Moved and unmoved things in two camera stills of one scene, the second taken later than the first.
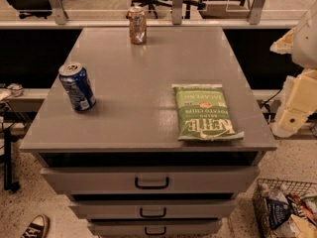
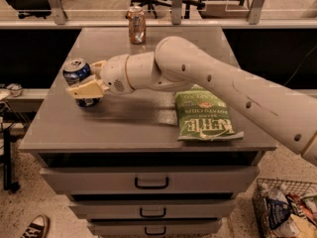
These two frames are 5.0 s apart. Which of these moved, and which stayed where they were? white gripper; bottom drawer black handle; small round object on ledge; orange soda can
Moved: white gripper
Stayed: small round object on ledge; orange soda can; bottom drawer black handle
